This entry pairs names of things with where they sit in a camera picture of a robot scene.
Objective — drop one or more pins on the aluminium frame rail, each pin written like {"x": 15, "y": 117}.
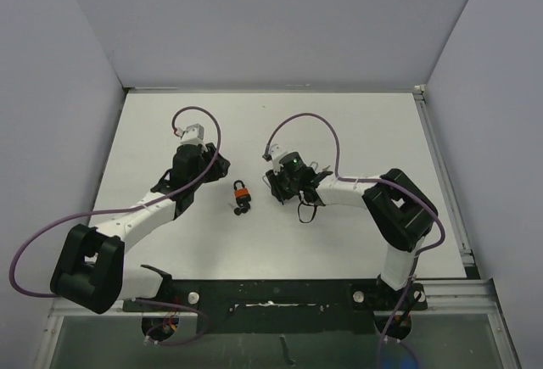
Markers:
{"x": 498, "y": 326}

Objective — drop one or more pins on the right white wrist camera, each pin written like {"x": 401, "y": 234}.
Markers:
{"x": 274, "y": 153}

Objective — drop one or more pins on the black head keys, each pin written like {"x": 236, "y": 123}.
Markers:
{"x": 240, "y": 209}

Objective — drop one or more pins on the orange black padlock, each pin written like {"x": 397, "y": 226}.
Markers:
{"x": 241, "y": 193}

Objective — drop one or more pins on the brass padlock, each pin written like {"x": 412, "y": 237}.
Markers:
{"x": 267, "y": 180}

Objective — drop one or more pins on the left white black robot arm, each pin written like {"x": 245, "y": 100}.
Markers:
{"x": 91, "y": 269}

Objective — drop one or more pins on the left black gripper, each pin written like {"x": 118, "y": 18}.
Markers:
{"x": 218, "y": 169}

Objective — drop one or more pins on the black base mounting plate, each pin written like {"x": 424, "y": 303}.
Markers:
{"x": 302, "y": 306}

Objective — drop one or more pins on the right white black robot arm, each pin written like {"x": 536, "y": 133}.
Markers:
{"x": 402, "y": 213}

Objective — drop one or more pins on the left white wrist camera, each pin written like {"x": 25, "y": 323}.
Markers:
{"x": 191, "y": 135}

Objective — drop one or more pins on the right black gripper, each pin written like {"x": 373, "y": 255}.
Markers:
{"x": 277, "y": 189}

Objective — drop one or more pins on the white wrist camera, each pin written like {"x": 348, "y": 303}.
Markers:
{"x": 274, "y": 153}
{"x": 191, "y": 135}

